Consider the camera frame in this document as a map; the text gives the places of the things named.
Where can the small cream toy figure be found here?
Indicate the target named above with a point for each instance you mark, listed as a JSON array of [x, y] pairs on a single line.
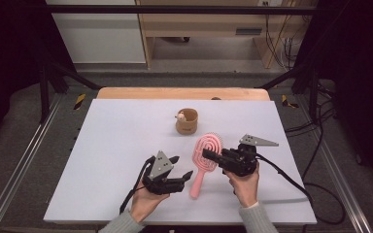
[[181, 116]]

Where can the aluminium floor rail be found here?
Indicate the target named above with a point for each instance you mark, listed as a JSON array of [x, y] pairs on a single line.
[[343, 181], [19, 168]]

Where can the light wooden desk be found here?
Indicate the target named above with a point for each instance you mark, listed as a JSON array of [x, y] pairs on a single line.
[[200, 22]]

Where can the pink hairbrush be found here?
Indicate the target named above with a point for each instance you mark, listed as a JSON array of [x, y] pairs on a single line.
[[199, 181]]

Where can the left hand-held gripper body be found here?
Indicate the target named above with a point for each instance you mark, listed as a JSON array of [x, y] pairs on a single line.
[[162, 168]]

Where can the brown plush toy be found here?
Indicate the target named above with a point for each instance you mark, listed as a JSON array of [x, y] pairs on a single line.
[[187, 127]]

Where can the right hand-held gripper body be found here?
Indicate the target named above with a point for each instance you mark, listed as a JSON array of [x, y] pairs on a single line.
[[239, 160]]

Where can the white cabinet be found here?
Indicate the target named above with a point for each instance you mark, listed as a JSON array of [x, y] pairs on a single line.
[[100, 35]]

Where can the yellow black floor tape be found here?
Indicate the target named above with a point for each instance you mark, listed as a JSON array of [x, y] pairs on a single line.
[[80, 101], [286, 102]]

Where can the person's right hand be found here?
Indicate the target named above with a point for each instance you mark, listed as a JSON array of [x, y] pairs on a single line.
[[246, 191]]

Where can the black curtain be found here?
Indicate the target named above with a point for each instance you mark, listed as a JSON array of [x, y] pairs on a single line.
[[6, 48], [362, 64]]

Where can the person's left hand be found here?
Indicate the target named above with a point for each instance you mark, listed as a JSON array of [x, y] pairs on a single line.
[[145, 204]]

